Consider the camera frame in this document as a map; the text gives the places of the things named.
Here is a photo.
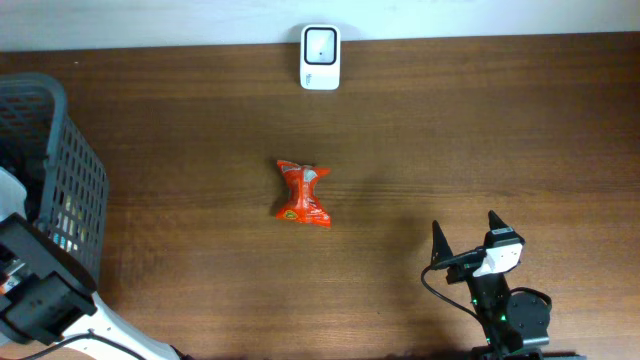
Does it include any right black cable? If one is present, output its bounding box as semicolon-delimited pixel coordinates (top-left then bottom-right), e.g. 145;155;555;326
420;248;506;360

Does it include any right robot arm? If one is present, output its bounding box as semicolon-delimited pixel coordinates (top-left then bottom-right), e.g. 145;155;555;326
420;211;552;359

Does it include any grey plastic mesh basket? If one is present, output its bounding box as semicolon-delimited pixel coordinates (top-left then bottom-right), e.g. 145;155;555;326
1;73;109;281

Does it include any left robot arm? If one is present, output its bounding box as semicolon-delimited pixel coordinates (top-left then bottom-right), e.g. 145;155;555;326
1;169;187;360

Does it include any red snack bag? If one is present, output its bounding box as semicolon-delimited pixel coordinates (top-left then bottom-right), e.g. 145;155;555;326
276;160;331;228

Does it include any white barcode scanner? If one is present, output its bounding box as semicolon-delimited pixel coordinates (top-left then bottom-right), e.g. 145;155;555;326
300;24;341;91

